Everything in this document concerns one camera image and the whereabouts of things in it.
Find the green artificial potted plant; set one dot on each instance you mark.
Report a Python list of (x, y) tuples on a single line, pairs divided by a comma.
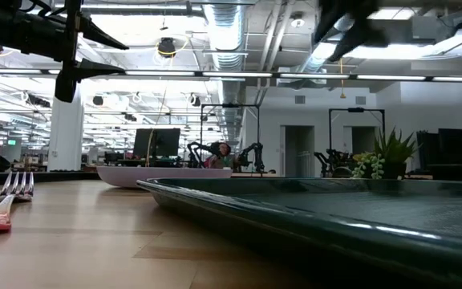
[(391, 154)]

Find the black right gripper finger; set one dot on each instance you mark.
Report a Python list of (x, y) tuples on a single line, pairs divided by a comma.
[(363, 36), (327, 22)]

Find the black hanging ceiling camera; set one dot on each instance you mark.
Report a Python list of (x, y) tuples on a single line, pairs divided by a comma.
[(167, 47)]

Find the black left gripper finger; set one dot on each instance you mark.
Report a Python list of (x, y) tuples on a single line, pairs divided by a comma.
[(94, 32), (94, 69)]

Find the person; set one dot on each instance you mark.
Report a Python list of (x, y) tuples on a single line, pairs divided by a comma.
[(222, 154)]

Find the black background robot arm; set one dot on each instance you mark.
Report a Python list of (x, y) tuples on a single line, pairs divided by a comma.
[(197, 154), (333, 160), (255, 156)]

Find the green exit sign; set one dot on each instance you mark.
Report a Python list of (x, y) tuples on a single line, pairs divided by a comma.
[(11, 142)]

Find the dark green plastic tray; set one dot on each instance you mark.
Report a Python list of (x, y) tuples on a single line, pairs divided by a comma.
[(335, 216)]

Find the black background rig frame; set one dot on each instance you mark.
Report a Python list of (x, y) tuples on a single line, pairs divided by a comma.
[(355, 109), (231, 105)]

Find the white square pillar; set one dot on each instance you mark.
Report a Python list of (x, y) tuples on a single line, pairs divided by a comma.
[(66, 136)]

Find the lavender round plate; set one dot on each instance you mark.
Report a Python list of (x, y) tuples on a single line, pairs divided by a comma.
[(155, 176)]

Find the black background equipment stack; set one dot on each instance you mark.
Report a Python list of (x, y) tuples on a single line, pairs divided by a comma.
[(451, 150)]

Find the silver ceiling ventilation duct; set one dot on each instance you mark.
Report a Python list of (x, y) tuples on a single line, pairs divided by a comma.
[(227, 32)]

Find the black computer monitor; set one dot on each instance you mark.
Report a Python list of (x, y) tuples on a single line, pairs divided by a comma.
[(163, 141)]

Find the grey doorway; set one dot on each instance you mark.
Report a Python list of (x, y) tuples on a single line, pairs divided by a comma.
[(361, 138), (297, 150)]

